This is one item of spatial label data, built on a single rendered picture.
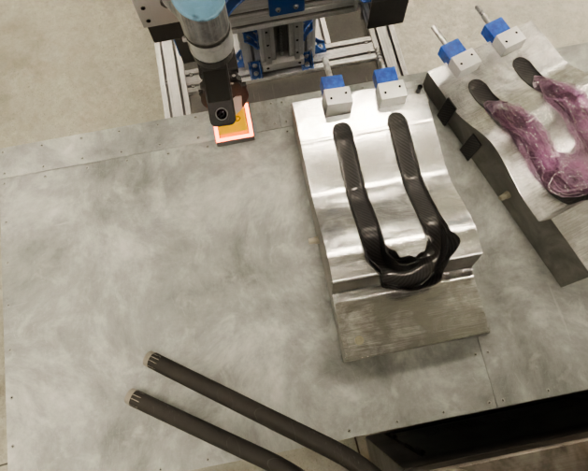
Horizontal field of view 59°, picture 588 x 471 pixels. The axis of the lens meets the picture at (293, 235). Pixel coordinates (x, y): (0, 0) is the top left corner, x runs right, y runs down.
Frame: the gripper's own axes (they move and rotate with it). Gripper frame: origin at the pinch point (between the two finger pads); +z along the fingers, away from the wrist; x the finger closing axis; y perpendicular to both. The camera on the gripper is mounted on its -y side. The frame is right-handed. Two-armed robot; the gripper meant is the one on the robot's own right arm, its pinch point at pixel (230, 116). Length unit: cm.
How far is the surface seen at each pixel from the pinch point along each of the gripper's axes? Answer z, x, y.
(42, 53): 84, 75, 93
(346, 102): -7.8, -22.3, -5.9
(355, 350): -1, -15, -51
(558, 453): 6, -47, -74
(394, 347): -1, -22, -51
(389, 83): -7.1, -31.3, -3.2
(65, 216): 4.5, 36.6, -13.1
